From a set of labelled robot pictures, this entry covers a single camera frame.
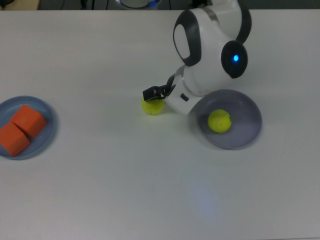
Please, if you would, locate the yellow tennis ball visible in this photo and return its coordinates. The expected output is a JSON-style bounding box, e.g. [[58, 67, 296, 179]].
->
[[141, 96, 165, 116], [207, 109, 232, 133]]

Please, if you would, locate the orange foam cube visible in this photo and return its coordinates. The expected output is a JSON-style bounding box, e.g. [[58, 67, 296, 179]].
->
[[10, 104, 48, 140], [0, 121, 32, 158]]

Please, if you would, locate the purple plastic plate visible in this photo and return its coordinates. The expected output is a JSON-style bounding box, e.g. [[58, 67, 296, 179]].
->
[[192, 89, 263, 151]]

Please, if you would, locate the blue plastic plate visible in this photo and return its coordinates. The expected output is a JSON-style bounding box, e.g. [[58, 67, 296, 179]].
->
[[0, 95, 58, 161]]

